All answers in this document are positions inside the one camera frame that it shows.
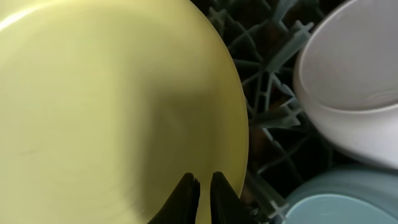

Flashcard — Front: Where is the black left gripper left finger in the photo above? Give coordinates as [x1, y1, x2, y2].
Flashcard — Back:
[148, 172, 200, 224]

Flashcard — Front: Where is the blue bowl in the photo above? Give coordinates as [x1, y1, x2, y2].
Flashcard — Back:
[275, 166, 397, 224]

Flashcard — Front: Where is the grey dish rack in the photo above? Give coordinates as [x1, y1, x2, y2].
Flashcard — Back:
[195, 0, 353, 223]

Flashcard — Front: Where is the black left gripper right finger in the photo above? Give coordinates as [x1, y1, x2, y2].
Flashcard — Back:
[210, 172, 256, 224]

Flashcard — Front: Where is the yellow plate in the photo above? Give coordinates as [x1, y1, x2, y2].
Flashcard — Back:
[1, 0, 248, 223]

